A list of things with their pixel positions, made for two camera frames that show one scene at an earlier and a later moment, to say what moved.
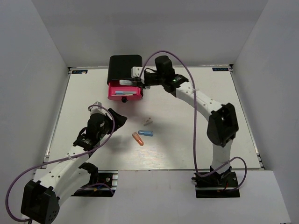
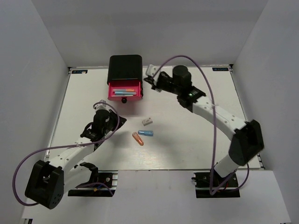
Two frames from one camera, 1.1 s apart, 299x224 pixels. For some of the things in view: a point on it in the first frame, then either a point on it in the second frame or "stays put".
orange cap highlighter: x=127 y=82 to x=123 y=90
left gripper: x=120 y=120 stays put
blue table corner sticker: x=220 y=69 stays put
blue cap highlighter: x=124 y=92 stays put
